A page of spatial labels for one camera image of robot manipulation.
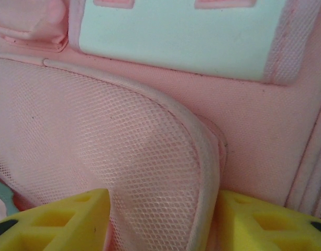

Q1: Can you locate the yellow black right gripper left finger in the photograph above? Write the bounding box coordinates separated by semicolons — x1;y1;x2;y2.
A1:
0;188;111;251

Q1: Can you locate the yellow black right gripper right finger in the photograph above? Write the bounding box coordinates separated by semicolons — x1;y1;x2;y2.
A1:
215;190;321;251

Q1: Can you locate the pink backpack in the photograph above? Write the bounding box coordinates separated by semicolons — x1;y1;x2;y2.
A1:
0;0;321;251

